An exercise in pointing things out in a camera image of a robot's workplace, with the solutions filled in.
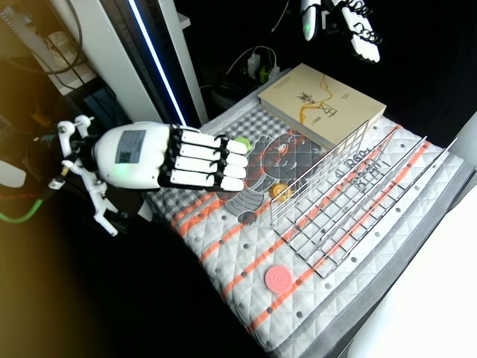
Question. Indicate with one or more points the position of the pink toy cookie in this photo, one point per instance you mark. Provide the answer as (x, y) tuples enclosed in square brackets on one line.
[(278, 279)]

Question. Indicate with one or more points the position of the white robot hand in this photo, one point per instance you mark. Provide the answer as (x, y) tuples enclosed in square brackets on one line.
[(367, 48), (149, 164)]

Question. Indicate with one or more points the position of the white power adapter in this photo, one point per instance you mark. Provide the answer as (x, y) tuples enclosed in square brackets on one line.
[(255, 61)]

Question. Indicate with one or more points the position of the white column with light strip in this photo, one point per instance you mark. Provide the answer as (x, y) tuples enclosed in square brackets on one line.
[(112, 56)]

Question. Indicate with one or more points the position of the dark blue box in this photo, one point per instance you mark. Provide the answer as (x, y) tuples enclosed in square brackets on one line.
[(100, 102)]

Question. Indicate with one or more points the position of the grey power strip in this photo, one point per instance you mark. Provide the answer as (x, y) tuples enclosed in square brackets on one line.
[(18, 26)]

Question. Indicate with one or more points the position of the green toy cookie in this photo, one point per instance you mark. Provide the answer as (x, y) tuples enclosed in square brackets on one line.
[(243, 141)]

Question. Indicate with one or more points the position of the yellow toy cookie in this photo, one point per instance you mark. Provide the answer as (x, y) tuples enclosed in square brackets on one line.
[(277, 190)]

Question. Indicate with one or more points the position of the green connector plug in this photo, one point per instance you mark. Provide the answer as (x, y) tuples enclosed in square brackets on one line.
[(265, 72)]

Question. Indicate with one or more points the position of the quilt with printed bear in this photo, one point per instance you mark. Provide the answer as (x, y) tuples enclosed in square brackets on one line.
[(335, 298)]

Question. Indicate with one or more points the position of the beige book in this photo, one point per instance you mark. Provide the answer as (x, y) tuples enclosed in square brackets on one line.
[(320, 100)]

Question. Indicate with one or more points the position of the white smooth panel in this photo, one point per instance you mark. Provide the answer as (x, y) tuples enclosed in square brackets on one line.
[(428, 279)]

